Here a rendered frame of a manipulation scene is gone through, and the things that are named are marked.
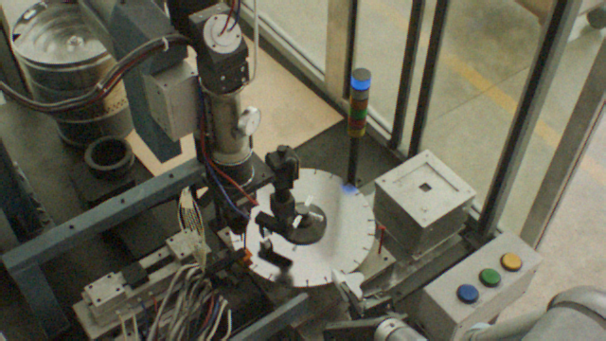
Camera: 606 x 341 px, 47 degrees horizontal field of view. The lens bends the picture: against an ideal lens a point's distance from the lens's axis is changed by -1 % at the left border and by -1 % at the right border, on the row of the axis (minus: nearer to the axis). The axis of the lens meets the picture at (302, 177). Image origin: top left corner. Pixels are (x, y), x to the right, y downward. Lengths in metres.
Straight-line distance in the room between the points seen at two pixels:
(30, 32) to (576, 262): 2.08
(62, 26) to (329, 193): 0.87
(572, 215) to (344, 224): 1.57
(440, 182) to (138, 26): 0.90
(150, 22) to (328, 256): 0.66
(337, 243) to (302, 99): 0.70
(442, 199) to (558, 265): 1.17
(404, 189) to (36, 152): 1.06
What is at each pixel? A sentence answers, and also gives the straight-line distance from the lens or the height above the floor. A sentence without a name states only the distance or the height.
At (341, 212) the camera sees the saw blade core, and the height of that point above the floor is 0.95.
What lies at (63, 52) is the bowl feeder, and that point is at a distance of 1.95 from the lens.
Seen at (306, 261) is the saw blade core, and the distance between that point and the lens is 1.53.
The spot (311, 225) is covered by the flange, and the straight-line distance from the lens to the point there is 1.57.
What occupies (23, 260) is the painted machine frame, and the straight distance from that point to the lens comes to 1.52.
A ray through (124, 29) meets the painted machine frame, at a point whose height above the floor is 1.50.
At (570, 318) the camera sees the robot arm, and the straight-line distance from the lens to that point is 1.03.
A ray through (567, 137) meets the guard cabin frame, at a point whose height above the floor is 1.22.
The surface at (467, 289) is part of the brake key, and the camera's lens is 1.59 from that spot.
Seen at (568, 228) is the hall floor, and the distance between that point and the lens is 2.96.
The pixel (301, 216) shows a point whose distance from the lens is 1.54.
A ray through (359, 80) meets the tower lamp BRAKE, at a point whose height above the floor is 1.16.
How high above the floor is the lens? 2.23
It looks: 50 degrees down
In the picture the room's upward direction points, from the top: 1 degrees clockwise
